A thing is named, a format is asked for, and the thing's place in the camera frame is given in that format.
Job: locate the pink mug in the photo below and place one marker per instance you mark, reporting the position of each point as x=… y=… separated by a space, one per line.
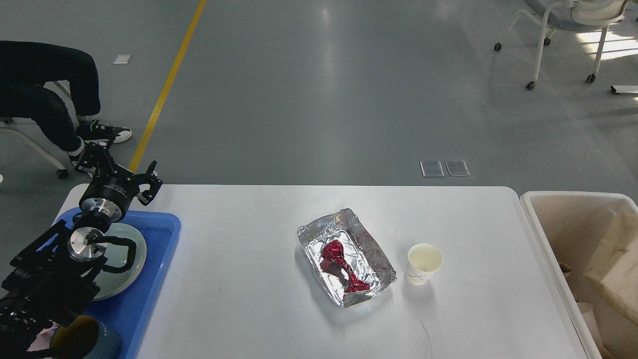
x=44 y=338

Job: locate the grey floor plate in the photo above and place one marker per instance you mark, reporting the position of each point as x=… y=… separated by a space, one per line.
x=432 y=169
x=457 y=168

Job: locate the aluminium foil tray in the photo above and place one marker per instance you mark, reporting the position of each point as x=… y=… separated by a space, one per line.
x=361 y=251

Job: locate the light green plate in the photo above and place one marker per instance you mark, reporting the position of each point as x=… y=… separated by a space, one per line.
x=112 y=284

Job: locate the dark teal mug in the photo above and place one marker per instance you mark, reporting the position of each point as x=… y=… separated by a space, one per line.
x=86 y=338

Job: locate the red crumpled wrapper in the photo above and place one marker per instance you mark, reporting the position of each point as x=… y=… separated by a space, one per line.
x=333 y=262

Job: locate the white office chair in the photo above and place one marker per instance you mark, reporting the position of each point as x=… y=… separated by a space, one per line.
x=574 y=16

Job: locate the brown paper bag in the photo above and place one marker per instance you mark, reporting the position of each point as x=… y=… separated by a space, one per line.
x=612 y=271

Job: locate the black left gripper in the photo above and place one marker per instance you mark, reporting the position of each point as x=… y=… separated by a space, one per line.
x=107 y=193

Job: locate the white paper cup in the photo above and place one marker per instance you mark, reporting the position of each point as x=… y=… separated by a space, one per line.
x=590 y=320
x=423 y=261

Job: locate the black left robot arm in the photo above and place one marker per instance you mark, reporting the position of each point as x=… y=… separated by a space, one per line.
x=53 y=277

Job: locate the blue plastic tray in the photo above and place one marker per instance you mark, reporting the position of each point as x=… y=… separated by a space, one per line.
x=128 y=312

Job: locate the seated person legs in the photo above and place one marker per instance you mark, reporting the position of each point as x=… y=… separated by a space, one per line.
x=25 y=68

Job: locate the white plastic bin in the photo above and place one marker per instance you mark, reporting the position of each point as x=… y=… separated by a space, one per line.
x=568 y=226

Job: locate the white bar on floor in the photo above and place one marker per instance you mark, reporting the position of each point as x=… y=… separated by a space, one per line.
x=624 y=89

